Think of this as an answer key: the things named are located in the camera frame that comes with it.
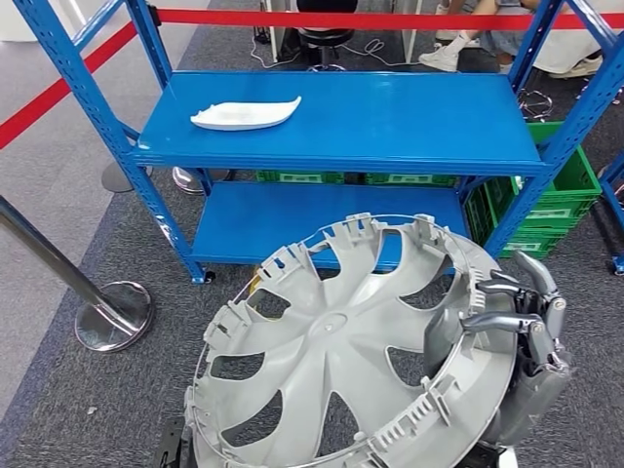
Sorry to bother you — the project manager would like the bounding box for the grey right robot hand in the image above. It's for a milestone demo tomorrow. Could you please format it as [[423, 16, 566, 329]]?
[[423, 252, 573, 447]]

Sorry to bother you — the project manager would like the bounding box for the grey plastic wheel hubcap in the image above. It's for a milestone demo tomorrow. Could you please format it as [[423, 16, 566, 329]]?
[[184, 212, 518, 468]]

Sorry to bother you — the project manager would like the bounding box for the white plastic trim part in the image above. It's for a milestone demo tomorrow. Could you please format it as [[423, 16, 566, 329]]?
[[190, 95, 303, 133]]

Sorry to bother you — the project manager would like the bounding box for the green plastic crate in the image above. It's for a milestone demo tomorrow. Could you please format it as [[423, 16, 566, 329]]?
[[463, 121, 604, 261], [364, 172, 460, 189], [254, 170, 346, 186]]

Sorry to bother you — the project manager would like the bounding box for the black stool chrome base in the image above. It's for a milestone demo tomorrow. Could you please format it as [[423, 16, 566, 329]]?
[[297, 26, 356, 73], [515, 87, 555, 124]]

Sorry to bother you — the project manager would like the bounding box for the person in white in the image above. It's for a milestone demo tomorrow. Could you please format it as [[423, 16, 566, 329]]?
[[418, 0, 606, 80]]

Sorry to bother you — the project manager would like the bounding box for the white desk leg panel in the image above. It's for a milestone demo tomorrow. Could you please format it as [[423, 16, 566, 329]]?
[[264, 0, 280, 64], [401, 0, 424, 64]]

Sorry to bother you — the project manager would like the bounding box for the seated person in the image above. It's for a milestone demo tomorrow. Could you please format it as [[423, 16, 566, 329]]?
[[295, 0, 359, 16]]

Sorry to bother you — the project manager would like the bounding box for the black robot left foot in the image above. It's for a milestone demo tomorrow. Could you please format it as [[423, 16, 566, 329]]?
[[155, 414, 197, 468]]

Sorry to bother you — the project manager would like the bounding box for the grey stanchion base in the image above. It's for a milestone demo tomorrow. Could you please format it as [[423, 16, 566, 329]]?
[[101, 160, 154, 194], [171, 166, 231, 196]]

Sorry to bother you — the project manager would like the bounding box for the chrome stanchion with round base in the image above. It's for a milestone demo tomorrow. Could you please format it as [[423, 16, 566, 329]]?
[[0, 195, 155, 354]]

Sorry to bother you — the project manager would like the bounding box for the short red barrier belt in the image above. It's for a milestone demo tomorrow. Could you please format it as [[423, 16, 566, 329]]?
[[0, 20, 138, 151]]

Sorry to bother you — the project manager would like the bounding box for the white cabinet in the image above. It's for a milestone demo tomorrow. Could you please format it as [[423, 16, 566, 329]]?
[[0, 0, 31, 44]]

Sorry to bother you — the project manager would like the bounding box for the white floor cable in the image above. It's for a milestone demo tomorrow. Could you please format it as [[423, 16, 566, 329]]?
[[250, 35, 301, 70], [341, 38, 420, 69]]

